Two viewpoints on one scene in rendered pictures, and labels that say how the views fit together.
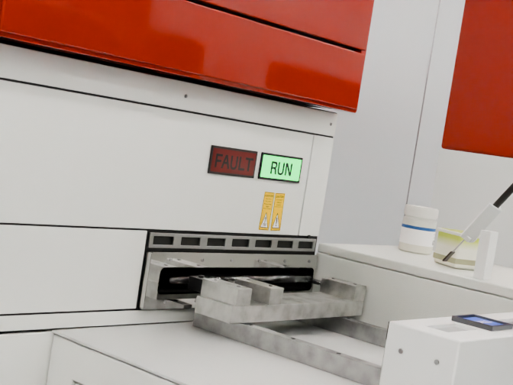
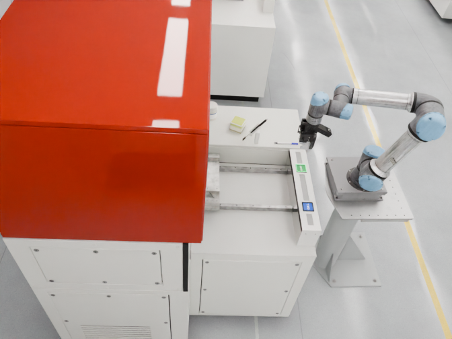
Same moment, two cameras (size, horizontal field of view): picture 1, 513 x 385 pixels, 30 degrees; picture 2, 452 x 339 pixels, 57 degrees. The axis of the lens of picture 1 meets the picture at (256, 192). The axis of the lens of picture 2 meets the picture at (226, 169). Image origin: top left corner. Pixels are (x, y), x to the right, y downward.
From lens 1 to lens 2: 184 cm
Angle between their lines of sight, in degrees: 60
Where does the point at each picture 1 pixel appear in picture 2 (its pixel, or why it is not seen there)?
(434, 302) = (243, 153)
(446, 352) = (317, 232)
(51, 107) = not seen: hidden behind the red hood
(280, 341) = (233, 207)
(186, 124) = not seen: hidden behind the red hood
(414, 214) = (212, 110)
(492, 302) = (263, 151)
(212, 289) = (208, 204)
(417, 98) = not seen: outside the picture
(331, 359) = (252, 208)
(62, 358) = (197, 256)
